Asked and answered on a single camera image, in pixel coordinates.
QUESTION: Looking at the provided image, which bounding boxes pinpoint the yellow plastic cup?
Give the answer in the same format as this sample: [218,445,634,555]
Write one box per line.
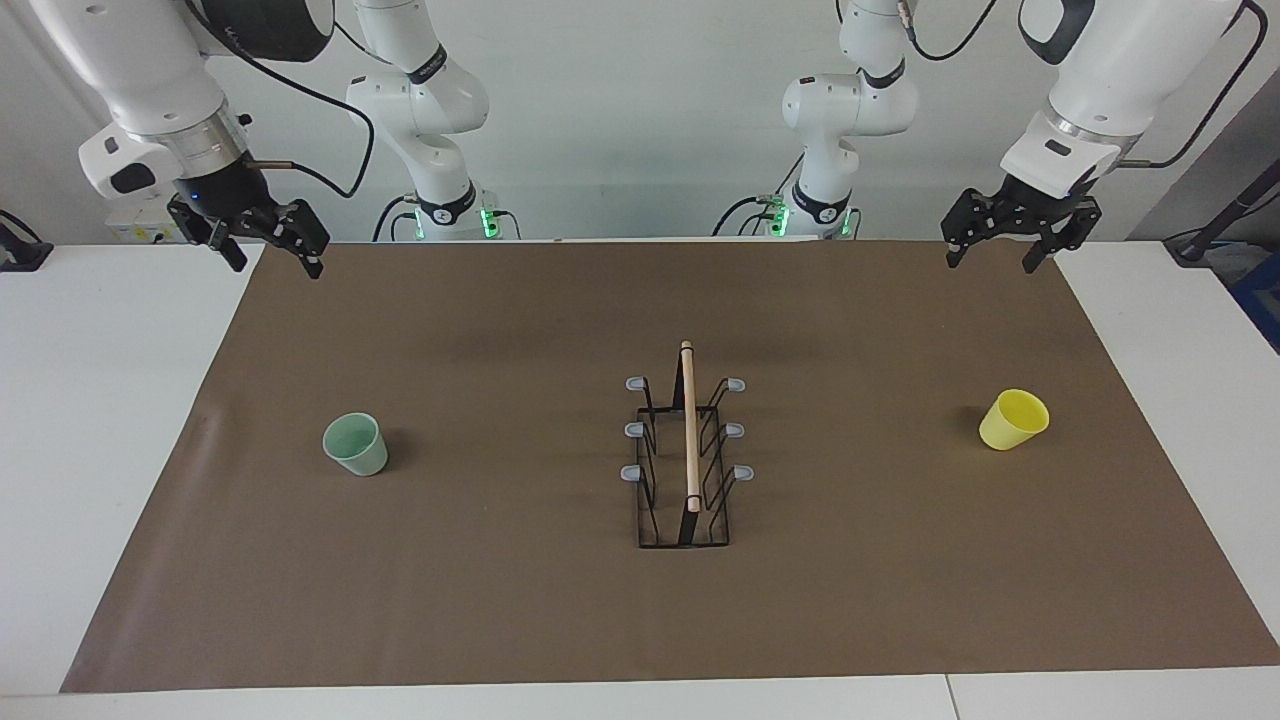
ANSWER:
[979,389,1051,451]

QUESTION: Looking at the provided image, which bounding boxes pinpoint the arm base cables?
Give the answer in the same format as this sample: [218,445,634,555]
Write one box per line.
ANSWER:
[372,193,521,242]
[712,150,806,238]

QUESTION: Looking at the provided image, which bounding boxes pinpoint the brown paper table mat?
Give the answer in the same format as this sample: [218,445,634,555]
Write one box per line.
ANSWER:
[60,240,1280,694]

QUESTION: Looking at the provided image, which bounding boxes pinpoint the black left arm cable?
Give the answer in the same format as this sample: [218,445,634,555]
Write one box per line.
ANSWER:
[895,0,1271,171]

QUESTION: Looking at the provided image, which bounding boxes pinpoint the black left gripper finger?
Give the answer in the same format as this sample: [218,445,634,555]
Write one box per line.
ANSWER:
[1022,195,1103,275]
[942,188,1016,269]

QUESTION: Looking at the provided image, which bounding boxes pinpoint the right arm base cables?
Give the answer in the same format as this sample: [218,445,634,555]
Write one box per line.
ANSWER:
[372,193,521,242]

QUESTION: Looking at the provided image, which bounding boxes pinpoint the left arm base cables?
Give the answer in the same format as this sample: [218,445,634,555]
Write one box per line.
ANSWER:
[712,150,806,238]

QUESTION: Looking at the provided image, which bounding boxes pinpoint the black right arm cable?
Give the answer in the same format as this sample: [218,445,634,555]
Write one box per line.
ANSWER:
[185,0,377,198]

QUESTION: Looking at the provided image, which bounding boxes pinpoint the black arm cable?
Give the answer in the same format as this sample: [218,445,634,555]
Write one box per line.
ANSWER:
[895,0,1271,171]
[185,0,377,198]

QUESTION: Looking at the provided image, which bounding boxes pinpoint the white power box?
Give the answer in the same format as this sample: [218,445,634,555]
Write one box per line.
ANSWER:
[105,205,186,244]

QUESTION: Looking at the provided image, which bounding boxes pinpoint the black wire cup rack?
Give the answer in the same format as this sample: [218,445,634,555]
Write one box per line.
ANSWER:
[624,340,755,549]

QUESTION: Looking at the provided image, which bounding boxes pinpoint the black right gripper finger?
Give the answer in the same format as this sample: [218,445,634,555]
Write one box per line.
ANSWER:
[168,200,248,273]
[255,200,331,280]

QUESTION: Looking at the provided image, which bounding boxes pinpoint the pale green plastic cup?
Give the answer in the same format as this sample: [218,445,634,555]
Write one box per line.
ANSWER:
[322,412,389,477]

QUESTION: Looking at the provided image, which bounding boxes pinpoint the blue crate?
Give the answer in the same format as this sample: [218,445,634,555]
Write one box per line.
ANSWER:
[1228,250,1280,353]

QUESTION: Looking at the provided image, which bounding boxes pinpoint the black table clamp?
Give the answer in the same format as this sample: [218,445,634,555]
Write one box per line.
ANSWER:
[0,209,54,273]

